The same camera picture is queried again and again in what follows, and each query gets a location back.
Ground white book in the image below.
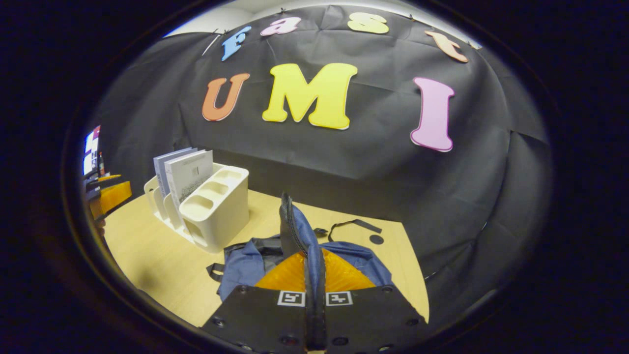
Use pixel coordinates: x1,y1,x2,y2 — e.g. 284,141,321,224
165,150,214,207

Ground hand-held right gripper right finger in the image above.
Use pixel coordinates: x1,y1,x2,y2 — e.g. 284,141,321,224
314,248,429,354

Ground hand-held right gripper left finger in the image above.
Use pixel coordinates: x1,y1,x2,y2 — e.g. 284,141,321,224
201,251,315,354

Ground computer monitor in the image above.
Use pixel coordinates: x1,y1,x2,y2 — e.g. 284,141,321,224
83,125,102,177

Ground blue schoolbag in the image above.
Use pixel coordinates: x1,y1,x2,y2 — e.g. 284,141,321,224
206,192,394,301

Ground white plastic bookshelf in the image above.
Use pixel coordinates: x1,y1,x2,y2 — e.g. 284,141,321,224
144,164,250,254

